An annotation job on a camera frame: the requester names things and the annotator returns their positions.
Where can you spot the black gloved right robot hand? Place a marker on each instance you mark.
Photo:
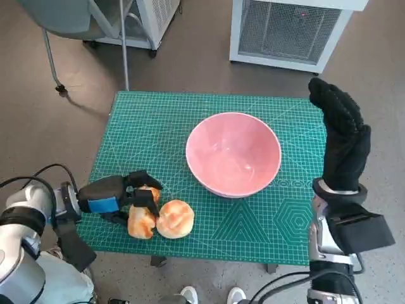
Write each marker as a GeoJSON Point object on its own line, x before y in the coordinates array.
{"type": "Point", "coordinates": [345, 149]}

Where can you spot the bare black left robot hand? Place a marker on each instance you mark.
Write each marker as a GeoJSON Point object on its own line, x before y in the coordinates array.
{"type": "Point", "coordinates": [101, 193]}

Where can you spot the long toy bread loaf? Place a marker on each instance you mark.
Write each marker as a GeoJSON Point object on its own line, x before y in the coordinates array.
{"type": "Point", "coordinates": [140, 221]}

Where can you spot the round toy bread bun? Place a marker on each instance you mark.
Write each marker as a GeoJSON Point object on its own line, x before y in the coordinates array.
{"type": "Point", "coordinates": [177, 218]}

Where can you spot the pink bowl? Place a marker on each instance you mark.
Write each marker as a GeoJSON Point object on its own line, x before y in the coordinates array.
{"type": "Point", "coordinates": [232, 152]}

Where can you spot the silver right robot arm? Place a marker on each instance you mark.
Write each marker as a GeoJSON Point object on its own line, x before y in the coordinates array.
{"type": "Point", "coordinates": [322, 244]}

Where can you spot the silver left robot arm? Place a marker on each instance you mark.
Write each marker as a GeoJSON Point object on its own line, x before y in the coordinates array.
{"type": "Point", "coordinates": [28, 196]}

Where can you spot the person's tan shoe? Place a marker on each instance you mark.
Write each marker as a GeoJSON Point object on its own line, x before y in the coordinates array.
{"type": "Point", "coordinates": [54, 252]}

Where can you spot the green cutting mat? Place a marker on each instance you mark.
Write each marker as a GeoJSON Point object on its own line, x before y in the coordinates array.
{"type": "Point", "coordinates": [152, 133]}

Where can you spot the person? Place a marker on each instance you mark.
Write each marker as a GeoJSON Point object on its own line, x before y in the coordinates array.
{"type": "Point", "coordinates": [66, 282]}

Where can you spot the small black device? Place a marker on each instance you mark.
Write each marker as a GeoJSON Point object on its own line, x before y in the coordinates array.
{"type": "Point", "coordinates": [118, 301]}

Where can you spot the white cabinet with mesh grille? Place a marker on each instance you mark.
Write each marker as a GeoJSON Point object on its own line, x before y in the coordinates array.
{"type": "Point", "coordinates": [284, 31]}

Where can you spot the white shoe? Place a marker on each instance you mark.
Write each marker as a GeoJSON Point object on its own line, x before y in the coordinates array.
{"type": "Point", "coordinates": [235, 295]}
{"type": "Point", "coordinates": [190, 294]}

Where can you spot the grey metal pole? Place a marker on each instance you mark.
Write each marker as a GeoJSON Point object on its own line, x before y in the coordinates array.
{"type": "Point", "coordinates": [125, 47]}

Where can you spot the grey chair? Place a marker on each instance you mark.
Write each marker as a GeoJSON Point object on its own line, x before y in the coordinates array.
{"type": "Point", "coordinates": [63, 16]}

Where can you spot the white wheeled cart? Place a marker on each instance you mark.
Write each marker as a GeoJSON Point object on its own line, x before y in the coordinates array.
{"type": "Point", "coordinates": [161, 19]}

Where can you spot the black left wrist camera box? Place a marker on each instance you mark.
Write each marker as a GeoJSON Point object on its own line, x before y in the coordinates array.
{"type": "Point", "coordinates": [74, 247]}

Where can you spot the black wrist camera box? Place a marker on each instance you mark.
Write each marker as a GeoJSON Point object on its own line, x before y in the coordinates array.
{"type": "Point", "coordinates": [364, 231]}
{"type": "Point", "coordinates": [74, 247]}

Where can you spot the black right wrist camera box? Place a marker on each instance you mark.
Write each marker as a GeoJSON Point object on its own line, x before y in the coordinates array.
{"type": "Point", "coordinates": [364, 231]}

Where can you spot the black table bracket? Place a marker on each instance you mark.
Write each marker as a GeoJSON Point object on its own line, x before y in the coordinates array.
{"type": "Point", "coordinates": [159, 261]}
{"type": "Point", "coordinates": [272, 268]}

